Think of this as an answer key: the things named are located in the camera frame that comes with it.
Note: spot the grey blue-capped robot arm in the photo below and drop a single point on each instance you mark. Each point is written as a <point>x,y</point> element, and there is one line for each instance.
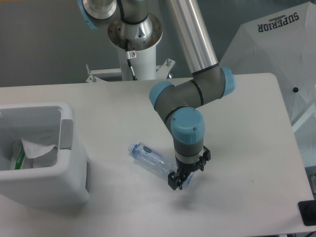
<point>135,32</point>

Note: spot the white plastic trash can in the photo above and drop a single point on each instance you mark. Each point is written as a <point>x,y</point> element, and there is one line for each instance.
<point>57,178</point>

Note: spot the black device at table corner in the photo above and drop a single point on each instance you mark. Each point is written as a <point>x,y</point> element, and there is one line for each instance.
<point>307,210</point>

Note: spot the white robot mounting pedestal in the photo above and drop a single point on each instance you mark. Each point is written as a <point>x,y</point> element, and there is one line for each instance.
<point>142,61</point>

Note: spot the clear plastic water bottle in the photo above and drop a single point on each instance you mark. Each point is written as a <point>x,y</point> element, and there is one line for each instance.
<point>153,160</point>

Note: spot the white umbrella with SUPERIOR print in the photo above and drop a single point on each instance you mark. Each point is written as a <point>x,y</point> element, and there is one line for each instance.
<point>283,44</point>

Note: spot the clear plastic wrapper with barcode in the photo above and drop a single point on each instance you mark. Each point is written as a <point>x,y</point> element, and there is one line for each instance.
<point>35,147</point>

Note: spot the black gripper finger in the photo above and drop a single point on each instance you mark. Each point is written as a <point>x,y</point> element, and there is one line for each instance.
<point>202,158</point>
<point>176,180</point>

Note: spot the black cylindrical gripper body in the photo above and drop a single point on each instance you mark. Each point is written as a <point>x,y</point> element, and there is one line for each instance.
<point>184,170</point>

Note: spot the green white trash in bin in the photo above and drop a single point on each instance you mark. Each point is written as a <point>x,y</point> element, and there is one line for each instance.
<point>18,159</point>

